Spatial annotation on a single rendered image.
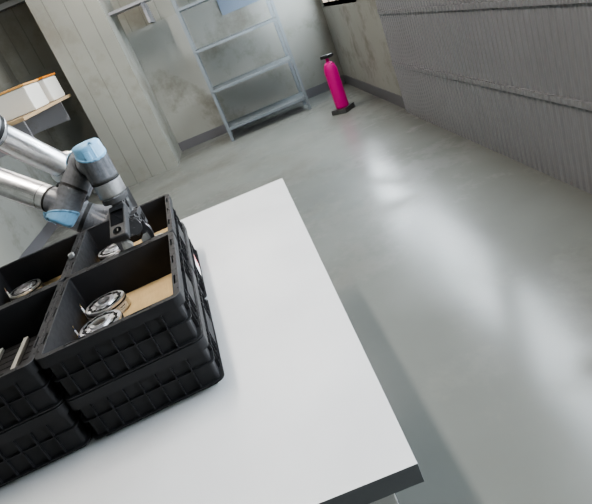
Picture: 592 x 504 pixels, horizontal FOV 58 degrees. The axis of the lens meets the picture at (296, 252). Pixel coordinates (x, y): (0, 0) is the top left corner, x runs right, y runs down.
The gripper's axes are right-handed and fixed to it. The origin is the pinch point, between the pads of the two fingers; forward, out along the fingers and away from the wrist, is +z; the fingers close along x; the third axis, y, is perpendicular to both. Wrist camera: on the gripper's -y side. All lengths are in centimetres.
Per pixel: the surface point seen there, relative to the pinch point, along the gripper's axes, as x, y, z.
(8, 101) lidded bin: 166, 422, -54
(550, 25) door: -180, 99, 5
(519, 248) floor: -132, 66, 85
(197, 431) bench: -9, -58, 15
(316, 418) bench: -32, -67, 15
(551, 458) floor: -83, -38, 85
